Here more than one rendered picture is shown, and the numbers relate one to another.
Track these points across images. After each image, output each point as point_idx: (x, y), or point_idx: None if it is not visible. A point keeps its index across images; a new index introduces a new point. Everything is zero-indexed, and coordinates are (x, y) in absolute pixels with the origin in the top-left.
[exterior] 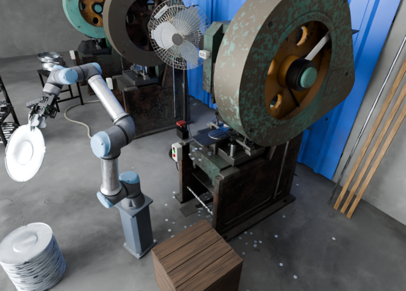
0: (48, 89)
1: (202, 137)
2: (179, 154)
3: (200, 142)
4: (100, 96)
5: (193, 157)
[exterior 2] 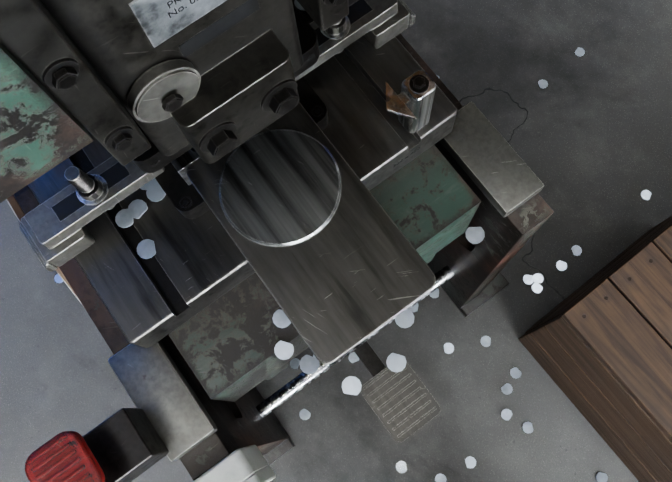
0: None
1: (330, 291)
2: (258, 462)
3: (396, 301)
4: None
5: (388, 363)
